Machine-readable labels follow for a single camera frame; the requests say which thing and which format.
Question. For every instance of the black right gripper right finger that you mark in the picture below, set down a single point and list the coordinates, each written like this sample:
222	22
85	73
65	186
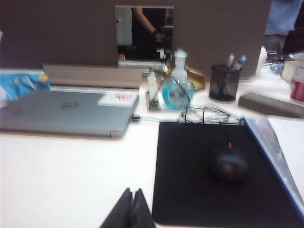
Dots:
142	211

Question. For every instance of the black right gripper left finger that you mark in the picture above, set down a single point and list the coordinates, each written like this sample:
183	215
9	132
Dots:
123	211

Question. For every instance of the black mouse pad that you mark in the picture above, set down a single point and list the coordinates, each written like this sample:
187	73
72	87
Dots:
185	178

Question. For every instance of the black computer mouse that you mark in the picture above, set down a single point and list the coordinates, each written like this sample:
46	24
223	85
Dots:
228	165

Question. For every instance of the white red laptop sticker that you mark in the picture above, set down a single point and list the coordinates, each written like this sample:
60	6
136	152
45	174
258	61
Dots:
118	99

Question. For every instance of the silver closed laptop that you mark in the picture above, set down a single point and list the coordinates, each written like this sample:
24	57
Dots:
71	111

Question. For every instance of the blue hand sanitizer pump bottle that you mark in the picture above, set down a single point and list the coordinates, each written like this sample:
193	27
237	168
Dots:
178	92

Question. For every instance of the brown desk riser shelf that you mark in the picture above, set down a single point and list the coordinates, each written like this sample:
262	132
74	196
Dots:
95	76

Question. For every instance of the gold snack packet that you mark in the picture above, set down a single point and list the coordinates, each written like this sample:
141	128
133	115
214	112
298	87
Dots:
196	77

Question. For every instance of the blue document folder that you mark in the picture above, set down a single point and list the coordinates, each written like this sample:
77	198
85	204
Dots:
273	142

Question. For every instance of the black mesh pen holder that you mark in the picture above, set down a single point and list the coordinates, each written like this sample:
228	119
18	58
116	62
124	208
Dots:
224	83

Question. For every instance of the blue snack bag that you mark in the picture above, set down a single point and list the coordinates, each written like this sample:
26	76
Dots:
19	85

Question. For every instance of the brown box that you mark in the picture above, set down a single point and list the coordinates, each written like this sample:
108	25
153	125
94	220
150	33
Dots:
268	104

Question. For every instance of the white pen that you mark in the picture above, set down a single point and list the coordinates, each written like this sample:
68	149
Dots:
230	60

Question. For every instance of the white marker blue cap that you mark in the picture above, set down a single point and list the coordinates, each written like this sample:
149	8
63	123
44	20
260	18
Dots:
240	62

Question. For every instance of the brown desk partition panel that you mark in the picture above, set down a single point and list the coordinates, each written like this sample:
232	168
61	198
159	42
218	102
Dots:
71	31

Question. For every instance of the red labelled container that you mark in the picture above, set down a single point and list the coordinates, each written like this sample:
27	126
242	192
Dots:
298	88

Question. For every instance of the person in light blue shirt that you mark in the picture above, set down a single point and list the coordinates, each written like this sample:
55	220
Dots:
282	19

